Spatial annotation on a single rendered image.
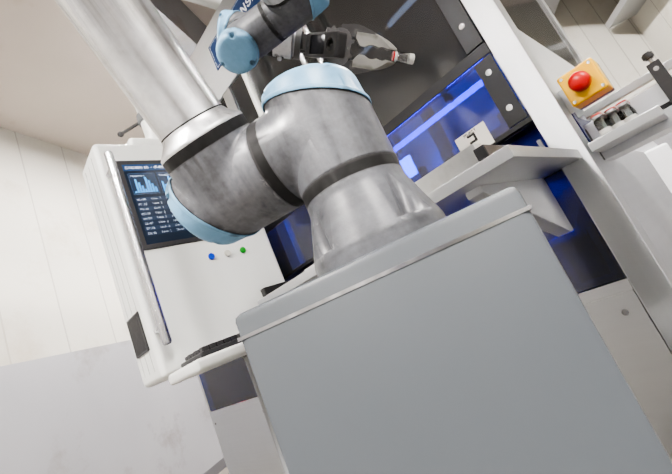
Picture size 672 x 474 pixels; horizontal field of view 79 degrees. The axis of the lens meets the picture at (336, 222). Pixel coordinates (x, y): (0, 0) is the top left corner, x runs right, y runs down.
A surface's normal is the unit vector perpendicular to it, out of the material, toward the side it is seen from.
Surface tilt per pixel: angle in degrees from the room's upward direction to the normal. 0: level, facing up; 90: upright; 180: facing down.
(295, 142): 99
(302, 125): 90
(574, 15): 90
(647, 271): 90
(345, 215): 73
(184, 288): 90
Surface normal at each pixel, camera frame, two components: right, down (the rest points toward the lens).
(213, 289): 0.60, -0.44
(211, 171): 0.09, 0.24
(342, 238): -0.58, -0.27
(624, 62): -0.27, -0.12
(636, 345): -0.68, 0.11
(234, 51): 0.02, 0.62
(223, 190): -0.14, 0.32
